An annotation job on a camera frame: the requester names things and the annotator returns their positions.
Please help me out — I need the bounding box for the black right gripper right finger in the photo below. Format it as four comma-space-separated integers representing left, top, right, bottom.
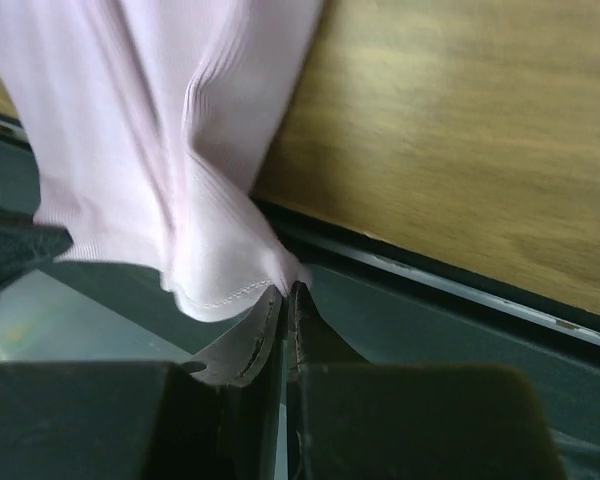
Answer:
286, 281, 367, 479

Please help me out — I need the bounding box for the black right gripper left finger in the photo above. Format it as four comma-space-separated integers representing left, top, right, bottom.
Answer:
144, 287, 286, 480

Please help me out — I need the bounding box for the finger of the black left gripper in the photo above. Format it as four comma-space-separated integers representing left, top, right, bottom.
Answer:
0, 210, 73, 291

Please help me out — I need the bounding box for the pink ribbed tank top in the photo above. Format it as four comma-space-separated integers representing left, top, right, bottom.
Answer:
0, 1, 322, 322

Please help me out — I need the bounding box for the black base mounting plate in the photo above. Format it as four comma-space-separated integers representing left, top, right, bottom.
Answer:
0, 107, 600, 480

